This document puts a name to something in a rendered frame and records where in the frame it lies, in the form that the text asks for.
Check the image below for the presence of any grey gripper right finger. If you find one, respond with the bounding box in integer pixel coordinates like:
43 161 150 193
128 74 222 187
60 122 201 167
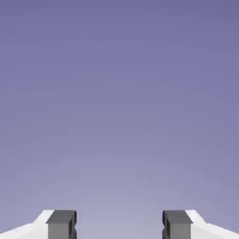
162 209 239 239

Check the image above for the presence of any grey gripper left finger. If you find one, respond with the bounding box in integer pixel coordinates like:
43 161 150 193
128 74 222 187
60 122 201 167
0 209 77 239

